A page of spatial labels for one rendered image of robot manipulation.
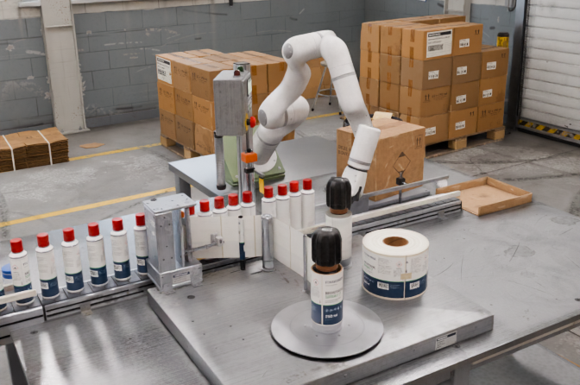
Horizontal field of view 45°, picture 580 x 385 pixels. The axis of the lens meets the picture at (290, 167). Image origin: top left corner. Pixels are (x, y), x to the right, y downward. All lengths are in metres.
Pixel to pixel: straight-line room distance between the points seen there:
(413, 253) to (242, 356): 0.59
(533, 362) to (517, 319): 0.97
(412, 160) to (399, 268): 1.05
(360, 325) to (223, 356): 0.38
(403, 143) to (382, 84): 3.53
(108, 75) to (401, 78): 3.23
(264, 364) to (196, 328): 0.27
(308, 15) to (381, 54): 2.55
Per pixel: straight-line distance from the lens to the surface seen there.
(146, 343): 2.08
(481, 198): 3.11
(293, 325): 1.99
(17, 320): 2.25
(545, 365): 3.17
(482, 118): 6.79
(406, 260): 2.09
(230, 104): 2.31
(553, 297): 2.37
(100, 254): 2.26
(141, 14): 7.89
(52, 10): 7.56
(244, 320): 2.04
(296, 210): 2.50
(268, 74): 6.02
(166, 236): 2.16
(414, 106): 6.22
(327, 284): 1.87
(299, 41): 2.69
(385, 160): 2.94
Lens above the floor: 1.91
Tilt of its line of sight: 18 degrees down
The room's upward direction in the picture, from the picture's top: 1 degrees counter-clockwise
